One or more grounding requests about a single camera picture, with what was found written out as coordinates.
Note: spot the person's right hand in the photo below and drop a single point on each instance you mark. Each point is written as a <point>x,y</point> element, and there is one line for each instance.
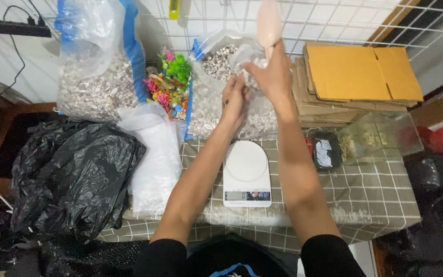
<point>269,77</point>

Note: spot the person's left hand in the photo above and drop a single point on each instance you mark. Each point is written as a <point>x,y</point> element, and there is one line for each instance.
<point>232,100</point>

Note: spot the person's left fingers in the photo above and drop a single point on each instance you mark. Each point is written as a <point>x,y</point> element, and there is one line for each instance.
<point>237,85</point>

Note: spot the small clear plastic bag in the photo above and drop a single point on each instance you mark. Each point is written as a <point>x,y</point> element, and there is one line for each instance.
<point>247,63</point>

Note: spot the pink plastic scoop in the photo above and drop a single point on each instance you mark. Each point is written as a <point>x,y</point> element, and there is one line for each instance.
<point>268,24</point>

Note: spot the large open gravel bag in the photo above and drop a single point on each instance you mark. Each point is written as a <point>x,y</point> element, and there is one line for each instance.
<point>221,92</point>

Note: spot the colourful plastic aquarium plants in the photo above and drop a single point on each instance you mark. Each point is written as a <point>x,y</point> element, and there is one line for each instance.
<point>170,82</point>

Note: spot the white digital kitchen scale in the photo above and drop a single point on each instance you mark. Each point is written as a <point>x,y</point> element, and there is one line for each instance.
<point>246,174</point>

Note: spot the yellow utility knife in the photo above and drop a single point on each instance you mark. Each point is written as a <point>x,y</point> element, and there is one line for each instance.
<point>173,9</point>

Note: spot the black tray with paper slips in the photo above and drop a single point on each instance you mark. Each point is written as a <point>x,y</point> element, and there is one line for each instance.
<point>325,150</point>

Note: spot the stack of clear plastic bags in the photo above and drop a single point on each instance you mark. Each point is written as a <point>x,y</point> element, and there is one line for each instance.
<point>154,161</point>

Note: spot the stack of flattened cardboard boxes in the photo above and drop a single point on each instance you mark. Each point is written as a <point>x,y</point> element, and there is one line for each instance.
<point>352,82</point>

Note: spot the tall blue-edged gravel bag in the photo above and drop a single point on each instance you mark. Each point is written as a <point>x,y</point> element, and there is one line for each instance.
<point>98,65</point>

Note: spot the clear glass aquarium tank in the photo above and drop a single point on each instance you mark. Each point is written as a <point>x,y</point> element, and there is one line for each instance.
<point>379,136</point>

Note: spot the checkered grey tablecloth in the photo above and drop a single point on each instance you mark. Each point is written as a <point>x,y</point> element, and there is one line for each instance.
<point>360,192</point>

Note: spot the person's black shirt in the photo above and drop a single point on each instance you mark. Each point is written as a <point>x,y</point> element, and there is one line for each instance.
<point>244,256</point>

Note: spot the black plastic garbage bag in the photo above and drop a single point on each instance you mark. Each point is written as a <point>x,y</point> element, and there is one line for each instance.
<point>75,177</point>

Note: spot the red plastic bag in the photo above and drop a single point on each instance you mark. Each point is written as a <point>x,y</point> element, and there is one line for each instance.
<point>438,140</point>

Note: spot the black power strip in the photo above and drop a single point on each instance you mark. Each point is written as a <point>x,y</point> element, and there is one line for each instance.
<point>12,27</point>

